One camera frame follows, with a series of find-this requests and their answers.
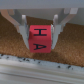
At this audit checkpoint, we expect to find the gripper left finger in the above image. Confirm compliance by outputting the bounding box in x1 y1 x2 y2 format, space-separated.
0 8 33 50

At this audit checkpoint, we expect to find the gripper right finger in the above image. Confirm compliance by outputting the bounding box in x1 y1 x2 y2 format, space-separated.
49 7 80 50

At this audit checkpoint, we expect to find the pink block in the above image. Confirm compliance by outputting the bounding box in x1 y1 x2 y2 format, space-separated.
28 23 54 54

